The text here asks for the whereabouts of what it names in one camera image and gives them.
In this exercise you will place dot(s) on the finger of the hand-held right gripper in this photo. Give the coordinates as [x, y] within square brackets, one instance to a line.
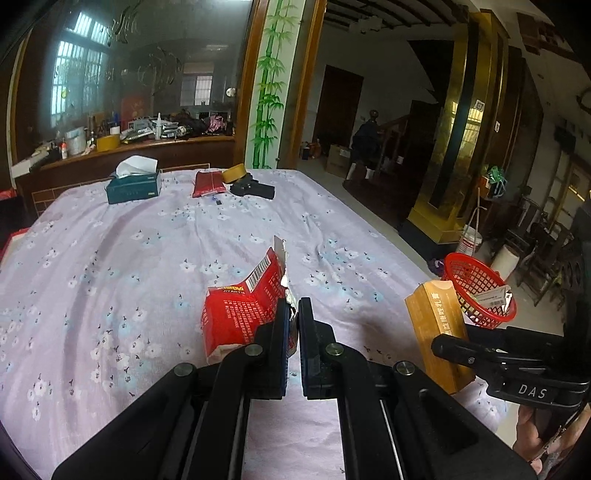
[485, 357]
[521, 338]

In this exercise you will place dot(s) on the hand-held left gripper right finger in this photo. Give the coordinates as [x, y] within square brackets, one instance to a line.
[305, 332]

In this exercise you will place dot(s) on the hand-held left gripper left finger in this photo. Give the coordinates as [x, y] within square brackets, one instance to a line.
[285, 332]

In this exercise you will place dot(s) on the long white carton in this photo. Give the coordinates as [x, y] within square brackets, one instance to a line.
[490, 297]

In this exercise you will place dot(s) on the red snack packet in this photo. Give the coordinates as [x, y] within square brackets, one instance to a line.
[235, 318]

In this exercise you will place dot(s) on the yellow carton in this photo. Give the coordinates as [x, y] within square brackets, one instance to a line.
[438, 318]

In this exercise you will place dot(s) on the red plastic basket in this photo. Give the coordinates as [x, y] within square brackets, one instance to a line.
[466, 277]

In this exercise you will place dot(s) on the person's right hand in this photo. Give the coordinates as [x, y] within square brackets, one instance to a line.
[533, 429]

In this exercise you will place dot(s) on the wooden chair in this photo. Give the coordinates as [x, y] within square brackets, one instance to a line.
[540, 249]

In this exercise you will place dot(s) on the white bucket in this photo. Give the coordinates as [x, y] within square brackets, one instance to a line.
[471, 241]

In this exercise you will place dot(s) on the black plastic object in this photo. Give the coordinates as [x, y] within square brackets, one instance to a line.
[251, 188]

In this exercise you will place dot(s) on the green bag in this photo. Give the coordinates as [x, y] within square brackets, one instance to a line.
[495, 179]

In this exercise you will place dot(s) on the brown tape roll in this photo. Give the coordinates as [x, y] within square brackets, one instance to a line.
[232, 174]

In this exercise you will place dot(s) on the red pouch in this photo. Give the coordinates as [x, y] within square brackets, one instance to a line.
[207, 183]

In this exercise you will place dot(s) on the cardboard box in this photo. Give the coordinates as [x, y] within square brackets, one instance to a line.
[339, 159]

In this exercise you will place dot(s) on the purple floral cloth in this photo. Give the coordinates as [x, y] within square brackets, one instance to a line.
[115, 258]

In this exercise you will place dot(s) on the wooden staircase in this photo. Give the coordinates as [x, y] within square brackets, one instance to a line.
[401, 161]

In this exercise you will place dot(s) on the wooden counter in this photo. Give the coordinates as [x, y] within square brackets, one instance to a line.
[184, 152]

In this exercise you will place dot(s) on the teal tissue box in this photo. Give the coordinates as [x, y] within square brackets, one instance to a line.
[134, 189]

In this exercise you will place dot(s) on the gold column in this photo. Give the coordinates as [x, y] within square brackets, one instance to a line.
[443, 138]

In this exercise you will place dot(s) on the dark wooden door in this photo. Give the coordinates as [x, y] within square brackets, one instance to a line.
[339, 110]

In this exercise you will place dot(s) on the bamboo painted pillar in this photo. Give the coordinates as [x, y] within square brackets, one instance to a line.
[272, 92]

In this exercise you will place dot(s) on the white glue bottle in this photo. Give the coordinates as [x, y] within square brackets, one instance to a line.
[158, 127]

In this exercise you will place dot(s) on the etched glass partition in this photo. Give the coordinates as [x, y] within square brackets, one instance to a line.
[138, 60]

